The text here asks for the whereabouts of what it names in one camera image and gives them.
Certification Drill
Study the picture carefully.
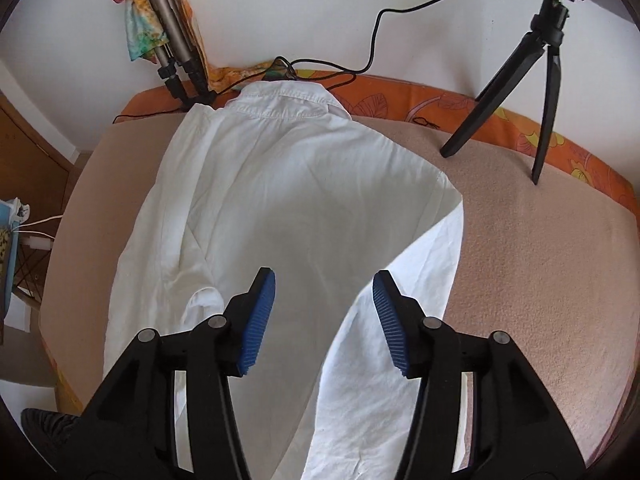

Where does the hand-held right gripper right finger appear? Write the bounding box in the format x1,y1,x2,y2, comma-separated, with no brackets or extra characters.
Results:
372,269,587,480

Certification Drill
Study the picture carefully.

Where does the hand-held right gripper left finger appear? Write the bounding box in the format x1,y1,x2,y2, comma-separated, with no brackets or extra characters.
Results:
59,267,277,480

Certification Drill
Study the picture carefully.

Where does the white button-up shirt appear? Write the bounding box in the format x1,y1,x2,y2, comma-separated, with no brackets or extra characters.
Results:
102,81,466,480

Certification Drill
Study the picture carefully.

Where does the beige blanket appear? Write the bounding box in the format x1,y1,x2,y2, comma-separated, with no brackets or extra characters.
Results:
38,111,640,467

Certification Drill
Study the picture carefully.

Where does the black fan grille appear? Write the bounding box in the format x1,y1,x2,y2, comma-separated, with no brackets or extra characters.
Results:
21,408,83,448

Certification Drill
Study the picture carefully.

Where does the wooden chair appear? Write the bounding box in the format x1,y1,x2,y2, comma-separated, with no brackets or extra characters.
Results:
0,199,51,345

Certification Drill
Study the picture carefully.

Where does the orange floral bedsheet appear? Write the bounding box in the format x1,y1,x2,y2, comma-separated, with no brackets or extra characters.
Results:
120,60,640,221

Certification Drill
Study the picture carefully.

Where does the wooden cabinet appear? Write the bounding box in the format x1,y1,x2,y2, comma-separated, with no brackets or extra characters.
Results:
0,89,76,201

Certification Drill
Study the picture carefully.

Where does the grey metal tripod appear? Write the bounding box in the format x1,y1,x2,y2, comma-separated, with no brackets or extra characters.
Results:
131,0,217,111

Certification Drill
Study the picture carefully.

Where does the small black tripod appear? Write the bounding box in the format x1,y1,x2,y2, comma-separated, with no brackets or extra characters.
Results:
440,0,573,186

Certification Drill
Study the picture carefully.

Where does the colourful floral scarf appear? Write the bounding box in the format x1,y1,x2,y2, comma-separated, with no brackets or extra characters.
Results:
102,0,198,63

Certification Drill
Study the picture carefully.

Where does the white charger cable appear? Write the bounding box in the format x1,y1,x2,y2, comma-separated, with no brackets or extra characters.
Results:
12,214,65,250

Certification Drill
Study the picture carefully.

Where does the black cable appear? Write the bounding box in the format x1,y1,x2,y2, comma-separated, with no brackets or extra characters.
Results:
112,0,543,125

